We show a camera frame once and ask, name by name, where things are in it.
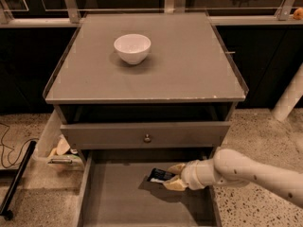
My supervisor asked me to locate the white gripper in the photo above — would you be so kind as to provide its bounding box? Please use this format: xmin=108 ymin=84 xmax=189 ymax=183
xmin=163 ymin=159 xmax=219 ymax=191

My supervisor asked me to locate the blue rxbar blueberry packet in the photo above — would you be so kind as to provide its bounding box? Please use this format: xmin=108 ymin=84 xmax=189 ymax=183
xmin=148 ymin=168 xmax=174 ymax=183

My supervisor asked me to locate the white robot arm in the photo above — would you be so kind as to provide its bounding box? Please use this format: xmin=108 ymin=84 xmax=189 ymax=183
xmin=164 ymin=148 xmax=303 ymax=208

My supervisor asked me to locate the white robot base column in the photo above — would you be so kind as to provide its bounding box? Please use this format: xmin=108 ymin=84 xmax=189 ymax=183
xmin=272 ymin=63 xmax=303 ymax=121

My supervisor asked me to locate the grey top drawer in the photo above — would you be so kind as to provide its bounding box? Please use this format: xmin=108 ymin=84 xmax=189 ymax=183
xmin=61 ymin=121 xmax=230 ymax=149

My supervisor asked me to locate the brass drawer knob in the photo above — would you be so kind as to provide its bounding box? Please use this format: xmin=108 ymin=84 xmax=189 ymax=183
xmin=143 ymin=134 xmax=152 ymax=143

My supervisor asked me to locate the grey open middle drawer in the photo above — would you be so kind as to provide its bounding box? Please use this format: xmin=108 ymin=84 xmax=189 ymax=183
xmin=73 ymin=148 xmax=222 ymax=227

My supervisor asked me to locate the grey drawer cabinet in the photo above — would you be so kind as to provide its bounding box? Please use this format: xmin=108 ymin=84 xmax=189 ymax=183
xmin=42 ymin=11 xmax=249 ymax=163

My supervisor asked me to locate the clear plastic bin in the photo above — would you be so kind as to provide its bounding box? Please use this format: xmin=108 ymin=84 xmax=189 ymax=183
xmin=33 ymin=112 xmax=83 ymax=171

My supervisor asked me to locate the white ceramic bowl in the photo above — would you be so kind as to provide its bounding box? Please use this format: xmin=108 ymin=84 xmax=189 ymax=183
xmin=114 ymin=34 xmax=152 ymax=64

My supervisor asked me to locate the black metal stand leg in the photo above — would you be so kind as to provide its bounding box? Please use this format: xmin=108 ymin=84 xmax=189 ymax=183
xmin=0 ymin=141 xmax=36 ymax=221

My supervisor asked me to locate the small orange object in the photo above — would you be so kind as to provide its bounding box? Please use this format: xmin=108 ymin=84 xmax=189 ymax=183
xmin=293 ymin=8 xmax=303 ymax=20

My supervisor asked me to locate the black cable on floor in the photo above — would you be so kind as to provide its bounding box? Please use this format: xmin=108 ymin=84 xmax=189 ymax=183
xmin=0 ymin=122 xmax=40 ymax=170

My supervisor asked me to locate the metal window frame rail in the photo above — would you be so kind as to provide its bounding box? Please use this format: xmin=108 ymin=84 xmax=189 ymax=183
xmin=0 ymin=0 xmax=303 ymax=27

